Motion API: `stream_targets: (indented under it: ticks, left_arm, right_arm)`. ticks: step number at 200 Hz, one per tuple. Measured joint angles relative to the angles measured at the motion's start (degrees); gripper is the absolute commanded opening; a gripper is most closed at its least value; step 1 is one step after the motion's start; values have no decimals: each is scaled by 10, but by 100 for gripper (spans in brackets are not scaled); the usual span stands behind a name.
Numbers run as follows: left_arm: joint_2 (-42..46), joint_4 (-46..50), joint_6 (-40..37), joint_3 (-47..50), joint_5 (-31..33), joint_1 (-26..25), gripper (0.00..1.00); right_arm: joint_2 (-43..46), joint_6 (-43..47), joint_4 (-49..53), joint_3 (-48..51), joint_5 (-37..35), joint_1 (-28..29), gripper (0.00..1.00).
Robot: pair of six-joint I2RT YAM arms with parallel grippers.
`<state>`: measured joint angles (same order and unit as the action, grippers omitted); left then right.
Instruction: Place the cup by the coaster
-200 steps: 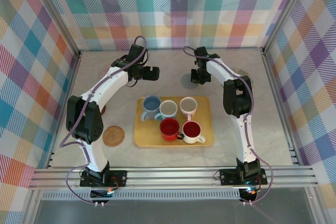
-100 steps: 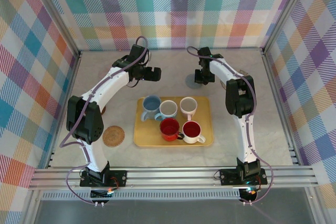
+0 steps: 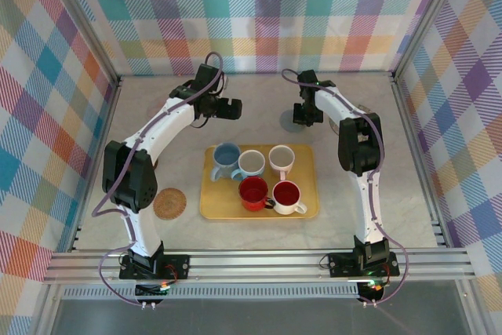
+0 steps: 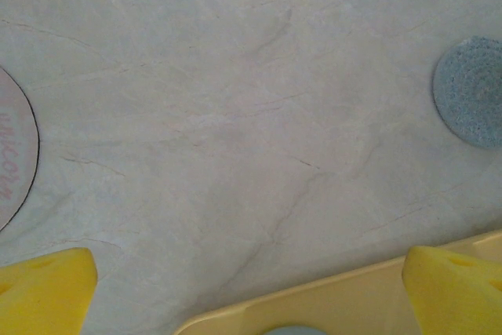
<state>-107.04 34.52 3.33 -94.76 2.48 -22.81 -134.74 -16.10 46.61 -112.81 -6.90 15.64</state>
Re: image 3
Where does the all blue mug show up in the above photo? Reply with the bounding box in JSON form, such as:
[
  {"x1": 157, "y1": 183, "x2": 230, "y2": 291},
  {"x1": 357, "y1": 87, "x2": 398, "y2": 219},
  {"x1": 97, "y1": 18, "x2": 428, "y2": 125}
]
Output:
[{"x1": 210, "y1": 142, "x2": 242, "y2": 182}]

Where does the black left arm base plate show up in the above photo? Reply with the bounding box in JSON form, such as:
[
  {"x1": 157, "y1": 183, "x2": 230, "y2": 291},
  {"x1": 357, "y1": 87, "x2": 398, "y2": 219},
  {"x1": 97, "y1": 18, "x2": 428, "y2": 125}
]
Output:
[{"x1": 118, "y1": 253, "x2": 191, "y2": 280}]

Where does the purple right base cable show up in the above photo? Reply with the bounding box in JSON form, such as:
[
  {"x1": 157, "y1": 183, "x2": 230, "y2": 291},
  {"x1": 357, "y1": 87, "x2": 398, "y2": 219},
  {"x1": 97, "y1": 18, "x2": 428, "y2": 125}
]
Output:
[{"x1": 362, "y1": 239, "x2": 411, "y2": 307}]

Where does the aluminium frame rail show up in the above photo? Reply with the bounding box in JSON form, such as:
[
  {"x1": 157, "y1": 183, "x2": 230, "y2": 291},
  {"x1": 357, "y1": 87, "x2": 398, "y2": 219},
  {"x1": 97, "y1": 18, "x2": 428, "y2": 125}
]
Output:
[{"x1": 42, "y1": 250, "x2": 475, "y2": 285}]

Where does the green marbled round coaster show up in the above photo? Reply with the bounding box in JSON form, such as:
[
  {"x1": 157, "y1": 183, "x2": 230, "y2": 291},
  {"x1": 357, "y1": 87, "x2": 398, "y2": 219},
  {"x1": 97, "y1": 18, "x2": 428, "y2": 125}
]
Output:
[{"x1": 330, "y1": 104, "x2": 372, "y2": 133}]

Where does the aluminium frame post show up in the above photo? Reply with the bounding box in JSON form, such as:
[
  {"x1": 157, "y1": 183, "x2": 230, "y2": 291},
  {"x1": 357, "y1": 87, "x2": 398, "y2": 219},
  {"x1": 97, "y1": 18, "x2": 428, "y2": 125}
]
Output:
[
  {"x1": 37, "y1": 0, "x2": 122, "y2": 91},
  {"x1": 390, "y1": 0, "x2": 470, "y2": 81}
]

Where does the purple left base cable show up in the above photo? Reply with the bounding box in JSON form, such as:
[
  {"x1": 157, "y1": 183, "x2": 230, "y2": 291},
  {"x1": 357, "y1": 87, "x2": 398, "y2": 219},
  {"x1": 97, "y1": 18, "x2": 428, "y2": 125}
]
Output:
[{"x1": 96, "y1": 250, "x2": 173, "y2": 307}]

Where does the controller board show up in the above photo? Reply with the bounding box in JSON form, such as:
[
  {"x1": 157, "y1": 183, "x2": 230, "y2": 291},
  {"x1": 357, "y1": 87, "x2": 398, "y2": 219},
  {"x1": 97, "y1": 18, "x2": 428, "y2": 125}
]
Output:
[
  {"x1": 135, "y1": 280, "x2": 170, "y2": 297},
  {"x1": 358, "y1": 279, "x2": 387, "y2": 300}
]

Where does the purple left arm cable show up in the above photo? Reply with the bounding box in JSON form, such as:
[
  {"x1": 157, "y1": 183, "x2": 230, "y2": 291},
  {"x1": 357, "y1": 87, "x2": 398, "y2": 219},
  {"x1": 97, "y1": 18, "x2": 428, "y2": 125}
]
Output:
[{"x1": 91, "y1": 51, "x2": 225, "y2": 244}]

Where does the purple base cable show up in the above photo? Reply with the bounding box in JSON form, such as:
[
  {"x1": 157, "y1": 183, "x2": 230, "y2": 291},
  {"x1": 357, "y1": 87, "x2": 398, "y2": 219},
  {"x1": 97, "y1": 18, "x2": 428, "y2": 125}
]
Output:
[
  {"x1": 96, "y1": 250, "x2": 173, "y2": 307},
  {"x1": 362, "y1": 239, "x2": 411, "y2": 307}
]

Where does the light blue mug white inside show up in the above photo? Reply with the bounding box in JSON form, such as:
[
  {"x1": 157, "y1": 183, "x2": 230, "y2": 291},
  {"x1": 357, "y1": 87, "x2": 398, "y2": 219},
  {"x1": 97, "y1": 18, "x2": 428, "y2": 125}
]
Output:
[{"x1": 230, "y1": 149, "x2": 267, "y2": 182}]

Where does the right controller board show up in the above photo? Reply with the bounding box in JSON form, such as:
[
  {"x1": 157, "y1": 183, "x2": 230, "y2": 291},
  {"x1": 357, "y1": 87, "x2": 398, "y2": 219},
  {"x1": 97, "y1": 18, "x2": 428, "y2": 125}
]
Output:
[{"x1": 358, "y1": 279, "x2": 387, "y2": 300}]

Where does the slotted grey cable duct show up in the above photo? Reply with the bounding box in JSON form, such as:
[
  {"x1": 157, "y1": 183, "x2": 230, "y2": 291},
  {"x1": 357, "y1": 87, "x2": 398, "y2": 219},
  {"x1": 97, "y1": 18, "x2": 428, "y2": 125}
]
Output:
[{"x1": 62, "y1": 286, "x2": 362, "y2": 300}]

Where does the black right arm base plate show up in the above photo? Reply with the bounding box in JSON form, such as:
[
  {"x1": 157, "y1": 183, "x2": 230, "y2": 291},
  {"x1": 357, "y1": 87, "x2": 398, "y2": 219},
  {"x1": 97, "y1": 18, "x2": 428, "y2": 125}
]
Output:
[{"x1": 327, "y1": 251, "x2": 400, "y2": 278}]

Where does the left controller board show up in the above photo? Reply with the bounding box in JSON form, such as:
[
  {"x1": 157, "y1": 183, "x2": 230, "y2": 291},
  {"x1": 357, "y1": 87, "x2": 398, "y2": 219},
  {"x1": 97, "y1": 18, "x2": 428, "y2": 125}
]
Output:
[{"x1": 135, "y1": 280, "x2": 170, "y2": 297}]

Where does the white mug red inside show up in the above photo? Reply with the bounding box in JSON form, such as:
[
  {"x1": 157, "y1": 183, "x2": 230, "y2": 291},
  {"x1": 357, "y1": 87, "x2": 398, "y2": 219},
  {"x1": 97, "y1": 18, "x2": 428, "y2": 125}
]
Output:
[{"x1": 271, "y1": 180, "x2": 308, "y2": 215}]

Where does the grey round coaster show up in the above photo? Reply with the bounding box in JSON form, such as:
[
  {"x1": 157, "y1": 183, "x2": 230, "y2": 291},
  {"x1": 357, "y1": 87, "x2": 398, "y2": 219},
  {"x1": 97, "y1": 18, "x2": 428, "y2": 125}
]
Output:
[{"x1": 279, "y1": 110, "x2": 311, "y2": 135}]

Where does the red mug black handle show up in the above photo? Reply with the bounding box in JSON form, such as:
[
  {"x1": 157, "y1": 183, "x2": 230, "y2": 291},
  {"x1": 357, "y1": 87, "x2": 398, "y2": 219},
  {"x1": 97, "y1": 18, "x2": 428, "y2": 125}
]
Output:
[{"x1": 238, "y1": 177, "x2": 275, "y2": 212}]

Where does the white mug with dark inside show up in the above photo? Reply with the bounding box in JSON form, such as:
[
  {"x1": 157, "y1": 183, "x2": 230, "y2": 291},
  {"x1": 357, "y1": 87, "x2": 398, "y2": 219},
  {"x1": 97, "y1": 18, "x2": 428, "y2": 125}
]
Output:
[{"x1": 268, "y1": 144, "x2": 296, "y2": 181}]

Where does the aluminium side floor rail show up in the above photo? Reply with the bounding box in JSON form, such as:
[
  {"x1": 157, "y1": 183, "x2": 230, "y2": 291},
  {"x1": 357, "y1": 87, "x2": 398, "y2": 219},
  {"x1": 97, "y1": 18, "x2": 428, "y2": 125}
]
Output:
[
  {"x1": 390, "y1": 71, "x2": 450, "y2": 249},
  {"x1": 68, "y1": 75, "x2": 125, "y2": 253}
]

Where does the woven rattan coaster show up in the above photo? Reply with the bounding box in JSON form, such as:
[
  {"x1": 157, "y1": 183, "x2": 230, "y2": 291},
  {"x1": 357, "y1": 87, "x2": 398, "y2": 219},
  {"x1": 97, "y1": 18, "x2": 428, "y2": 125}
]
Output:
[{"x1": 152, "y1": 188, "x2": 187, "y2": 220}]

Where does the yellow plastic tray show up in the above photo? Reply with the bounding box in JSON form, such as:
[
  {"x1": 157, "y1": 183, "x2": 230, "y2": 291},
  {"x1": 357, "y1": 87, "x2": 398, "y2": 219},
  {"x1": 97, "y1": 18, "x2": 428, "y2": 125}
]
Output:
[{"x1": 198, "y1": 144, "x2": 321, "y2": 220}]

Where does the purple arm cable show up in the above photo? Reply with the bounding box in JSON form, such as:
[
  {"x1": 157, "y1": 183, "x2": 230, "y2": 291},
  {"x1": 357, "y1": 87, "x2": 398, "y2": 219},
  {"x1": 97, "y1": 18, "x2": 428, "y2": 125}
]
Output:
[
  {"x1": 91, "y1": 51, "x2": 225, "y2": 244},
  {"x1": 281, "y1": 68, "x2": 384, "y2": 242}
]

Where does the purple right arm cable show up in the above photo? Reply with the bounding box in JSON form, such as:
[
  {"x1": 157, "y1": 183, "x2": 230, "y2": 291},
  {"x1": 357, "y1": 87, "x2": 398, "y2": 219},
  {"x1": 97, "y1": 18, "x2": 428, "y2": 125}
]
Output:
[{"x1": 281, "y1": 68, "x2": 384, "y2": 242}]

